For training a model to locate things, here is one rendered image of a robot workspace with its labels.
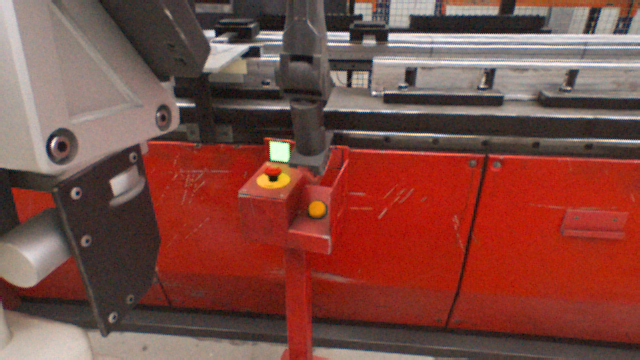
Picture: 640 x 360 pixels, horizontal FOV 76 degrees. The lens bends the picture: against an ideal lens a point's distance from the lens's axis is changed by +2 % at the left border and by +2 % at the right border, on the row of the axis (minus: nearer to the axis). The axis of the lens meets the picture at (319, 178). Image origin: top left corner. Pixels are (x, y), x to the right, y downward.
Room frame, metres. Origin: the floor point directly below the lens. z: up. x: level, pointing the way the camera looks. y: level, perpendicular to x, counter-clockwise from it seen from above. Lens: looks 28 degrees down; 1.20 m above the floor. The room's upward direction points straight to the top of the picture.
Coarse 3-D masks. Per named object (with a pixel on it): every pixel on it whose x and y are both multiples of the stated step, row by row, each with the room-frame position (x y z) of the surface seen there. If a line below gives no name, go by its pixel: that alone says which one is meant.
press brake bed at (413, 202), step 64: (192, 128) 1.01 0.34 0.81; (256, 128) 1.00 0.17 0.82; (384, 128) 0.98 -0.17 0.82; (192, 192) 1.02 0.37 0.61; (384, 192) 0.96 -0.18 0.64; (448, 192) 0.95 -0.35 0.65; (512, 192) 0.93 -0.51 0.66; (576, 192) 0.92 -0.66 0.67; (192, 256) 1.02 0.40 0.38; (256, 256) 1.00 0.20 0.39; (320, 256) 0.98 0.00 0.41; (384, 256) 0.96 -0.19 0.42; (448, 256) 0.94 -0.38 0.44; (512, 256) 0.93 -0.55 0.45; (576, 256) 0.91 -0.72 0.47; (64, 320) 1.08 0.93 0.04; (128, 320) 1.07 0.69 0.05; (192, 320) 1.07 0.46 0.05; (256, 320) 1.07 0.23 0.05; (320, 320) 1.05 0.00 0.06; (384, 320) 1.01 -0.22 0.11; (448, 320) 0.98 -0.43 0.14; (512, 320) 0.95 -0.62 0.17; (576, 320) 0.93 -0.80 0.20
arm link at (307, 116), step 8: (296, 104) 0.67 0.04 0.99; (304, 104) 0.66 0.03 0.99; (312, 104) 0.66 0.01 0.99; (320, 104) 0.67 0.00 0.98; (296, 112) 0.66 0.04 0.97; (304, 112) 0.66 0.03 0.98; (312, 112) 0.66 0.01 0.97; (320, 112) 0.67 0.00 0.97; (296, 120) 0.67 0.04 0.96; (304, 120) 0.66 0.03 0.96; (312, 120) 0.66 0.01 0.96; (320, 120) 0.67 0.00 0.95; (296, 128) 0.67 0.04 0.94; (304, 128) 0.66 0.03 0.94; (312, 128) 0.67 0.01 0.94
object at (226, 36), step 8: (224, 24) 1.35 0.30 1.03; (232, 24) 1.35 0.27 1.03; (240, 24) 1.35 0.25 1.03; (248, 24) 1.35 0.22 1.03; (256, 24) 1.40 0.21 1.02; (216, 32) 1.34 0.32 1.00; (224, 32) 1.34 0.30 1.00; (232, 32) 1.33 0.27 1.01; (240, 32) 1.34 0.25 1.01; (248, 32) 1.33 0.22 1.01; (256, 32) 1.39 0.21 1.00; (216, 40) 1.19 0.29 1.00; (224, 40) 1.20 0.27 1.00
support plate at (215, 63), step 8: (232, 48) 1.09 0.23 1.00; (240, 48) 1.10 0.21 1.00; (248, 48) 1.13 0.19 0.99; (208, 56) 0.99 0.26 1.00; (216, 56) 0.99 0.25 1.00; (224, 56) 0.99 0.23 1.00; (232, 56) 0.99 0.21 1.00; (240, 56) 1.04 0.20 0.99; (208, 64) 0.91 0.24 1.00; (216, 64) 0.91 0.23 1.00; (224, 64) 0.92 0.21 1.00
